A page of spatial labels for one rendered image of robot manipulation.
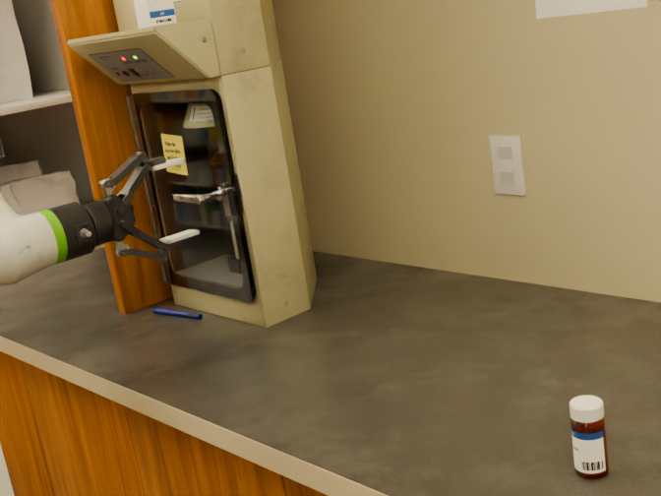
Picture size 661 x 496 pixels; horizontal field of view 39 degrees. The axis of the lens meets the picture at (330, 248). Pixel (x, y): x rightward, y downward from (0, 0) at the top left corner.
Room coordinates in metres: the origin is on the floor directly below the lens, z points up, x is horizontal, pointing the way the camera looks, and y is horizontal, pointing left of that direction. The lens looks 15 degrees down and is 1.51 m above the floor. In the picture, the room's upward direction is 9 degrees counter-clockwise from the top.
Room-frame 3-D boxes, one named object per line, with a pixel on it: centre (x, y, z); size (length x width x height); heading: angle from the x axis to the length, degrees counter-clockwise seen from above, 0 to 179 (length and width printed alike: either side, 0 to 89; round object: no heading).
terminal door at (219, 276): (1.76, 0.25, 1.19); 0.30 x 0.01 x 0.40; 39
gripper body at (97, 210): (1.59, 0.37, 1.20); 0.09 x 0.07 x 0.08; 130
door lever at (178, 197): (1.69, 0.23, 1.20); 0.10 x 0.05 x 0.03; 39
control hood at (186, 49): (1.73, 0.29, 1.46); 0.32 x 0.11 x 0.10; 40
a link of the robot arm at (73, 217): (1.54, 0.43, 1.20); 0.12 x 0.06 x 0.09; 40
